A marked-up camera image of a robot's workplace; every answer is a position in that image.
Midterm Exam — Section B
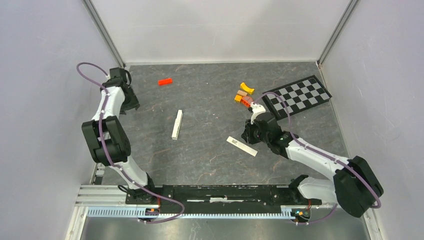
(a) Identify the white stick remote cover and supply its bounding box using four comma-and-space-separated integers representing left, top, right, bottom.
226, 136, 258, 157

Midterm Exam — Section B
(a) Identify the white and black stick remote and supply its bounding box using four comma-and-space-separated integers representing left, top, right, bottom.
171, 109, 183, 140

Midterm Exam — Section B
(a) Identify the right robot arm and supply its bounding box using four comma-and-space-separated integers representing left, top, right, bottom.
241, 112, 384, 218

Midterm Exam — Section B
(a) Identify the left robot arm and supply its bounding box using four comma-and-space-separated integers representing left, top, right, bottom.
81, 67, 157, 204

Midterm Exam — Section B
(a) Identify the orange semicircle block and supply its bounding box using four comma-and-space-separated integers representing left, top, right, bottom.
240, 95, 254, 108

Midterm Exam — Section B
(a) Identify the yellow small block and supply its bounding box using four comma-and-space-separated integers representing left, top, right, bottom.
234, 94, 242, 103

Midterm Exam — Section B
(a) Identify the tan small block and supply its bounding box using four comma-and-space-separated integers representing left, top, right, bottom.
236, 90, 248, 97

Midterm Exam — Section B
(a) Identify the yellow curved block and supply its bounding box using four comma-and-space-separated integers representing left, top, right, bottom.
240, 82, 255, 95

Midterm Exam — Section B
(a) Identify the black white checkerboard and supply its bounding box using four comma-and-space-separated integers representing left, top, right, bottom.
262, 75, 332, 120

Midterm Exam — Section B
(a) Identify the red rectangular block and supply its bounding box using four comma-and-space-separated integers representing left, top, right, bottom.
157, 78, 173, 86

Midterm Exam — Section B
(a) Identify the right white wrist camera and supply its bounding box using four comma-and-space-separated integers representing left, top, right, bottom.
250, 102, 266, 125

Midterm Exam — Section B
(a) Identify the grey slotted cable duct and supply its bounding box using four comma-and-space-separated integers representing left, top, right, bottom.
86, 206, 295, 220

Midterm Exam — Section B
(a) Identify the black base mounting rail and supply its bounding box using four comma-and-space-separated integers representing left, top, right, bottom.
125, 184, 322, 214

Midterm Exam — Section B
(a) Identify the right aluminium frame post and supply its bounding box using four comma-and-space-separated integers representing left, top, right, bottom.
316, 0, 360, 68

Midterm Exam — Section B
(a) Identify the aluminium frame post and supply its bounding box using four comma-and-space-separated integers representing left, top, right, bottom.
316, 0, 360, 68
81, 0, 126, 68

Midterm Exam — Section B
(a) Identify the left aluminium frame post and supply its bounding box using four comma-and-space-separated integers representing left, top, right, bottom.
81, 0, 126, 68

